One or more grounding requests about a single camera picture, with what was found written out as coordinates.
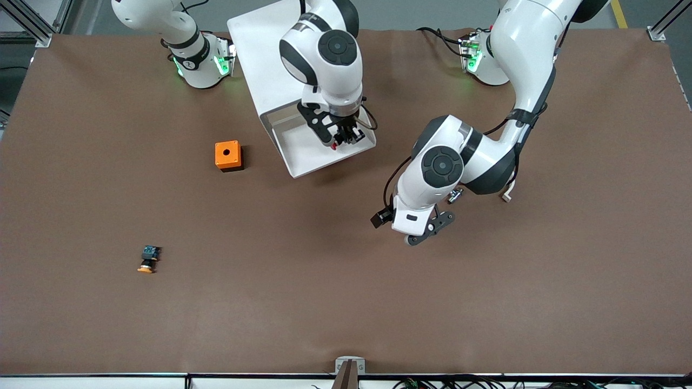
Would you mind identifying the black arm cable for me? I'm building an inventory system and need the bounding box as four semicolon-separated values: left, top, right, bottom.
360;102;378;132
383;68;558;212

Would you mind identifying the white cabinet drawer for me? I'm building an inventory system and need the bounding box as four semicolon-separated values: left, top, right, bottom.
268;105;377;179

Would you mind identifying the black cable bundle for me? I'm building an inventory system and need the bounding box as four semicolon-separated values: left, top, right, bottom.
392;376;692;389

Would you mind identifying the orange box with hole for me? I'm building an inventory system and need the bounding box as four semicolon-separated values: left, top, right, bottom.
215;140;244;172

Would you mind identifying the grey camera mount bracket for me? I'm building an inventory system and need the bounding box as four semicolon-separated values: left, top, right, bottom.
331;356;367;389

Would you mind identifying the aluminium frame profile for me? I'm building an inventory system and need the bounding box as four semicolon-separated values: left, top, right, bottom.
648;0;692;43
0;0;74;48

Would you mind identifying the white table edge rail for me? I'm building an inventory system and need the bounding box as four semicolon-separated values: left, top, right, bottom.
0;372;692;389

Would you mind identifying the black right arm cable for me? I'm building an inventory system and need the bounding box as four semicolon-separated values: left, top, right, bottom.
360;102;378;132

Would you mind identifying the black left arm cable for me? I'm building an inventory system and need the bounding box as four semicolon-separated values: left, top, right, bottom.
383;68;558;212

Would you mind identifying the white drawer cabinet housing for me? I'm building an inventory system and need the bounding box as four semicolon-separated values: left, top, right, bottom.
227;0;309;142

